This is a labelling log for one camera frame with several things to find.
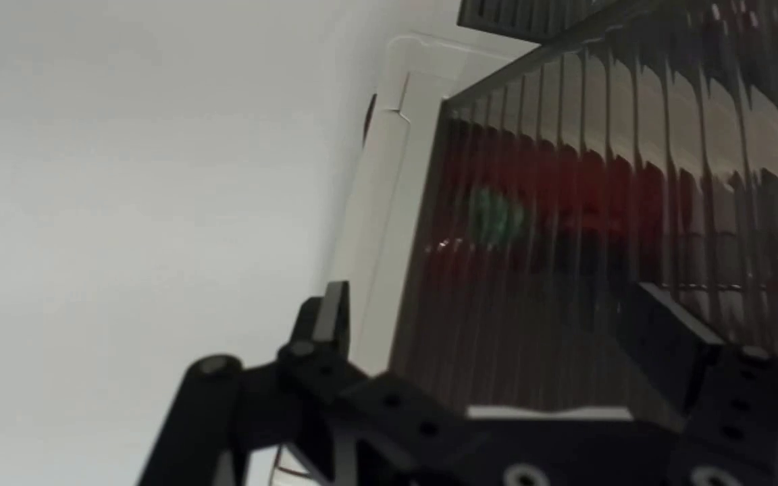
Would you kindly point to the cabinet door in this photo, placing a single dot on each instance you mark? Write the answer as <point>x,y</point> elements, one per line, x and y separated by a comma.
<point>632,144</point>

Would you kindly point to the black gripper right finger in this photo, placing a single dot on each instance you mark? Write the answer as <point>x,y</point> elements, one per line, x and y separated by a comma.
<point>677,353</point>

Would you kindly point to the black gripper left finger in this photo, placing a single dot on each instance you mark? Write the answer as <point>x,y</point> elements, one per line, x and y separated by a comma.
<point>323,324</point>

